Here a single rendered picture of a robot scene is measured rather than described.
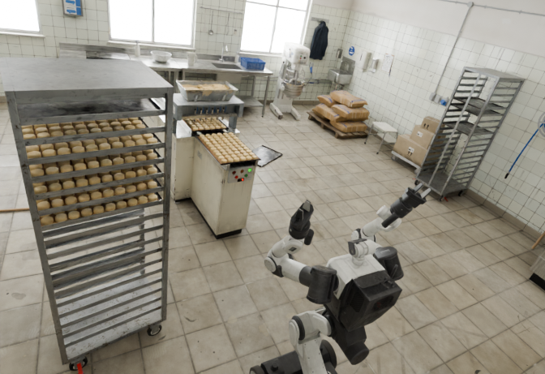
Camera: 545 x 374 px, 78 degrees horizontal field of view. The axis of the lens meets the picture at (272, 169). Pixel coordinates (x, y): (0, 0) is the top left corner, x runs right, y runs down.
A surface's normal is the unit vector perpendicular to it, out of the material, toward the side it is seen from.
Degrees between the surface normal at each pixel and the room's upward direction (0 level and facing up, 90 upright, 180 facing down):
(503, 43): 90
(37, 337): 0
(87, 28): 90
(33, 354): 0
